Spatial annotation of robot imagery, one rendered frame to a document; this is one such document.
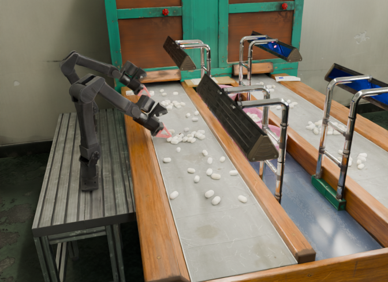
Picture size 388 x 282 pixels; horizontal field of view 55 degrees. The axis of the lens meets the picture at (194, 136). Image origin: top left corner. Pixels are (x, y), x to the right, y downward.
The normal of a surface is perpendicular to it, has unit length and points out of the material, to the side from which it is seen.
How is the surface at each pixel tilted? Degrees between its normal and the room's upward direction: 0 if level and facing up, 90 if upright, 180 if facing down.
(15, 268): 0
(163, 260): 0
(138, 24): 90
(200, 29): 90
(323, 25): 90
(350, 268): 90
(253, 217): 0
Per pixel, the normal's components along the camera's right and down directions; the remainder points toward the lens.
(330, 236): -0.03, -0.91
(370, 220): -0.98, 0.11
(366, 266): 0.21, 0.40
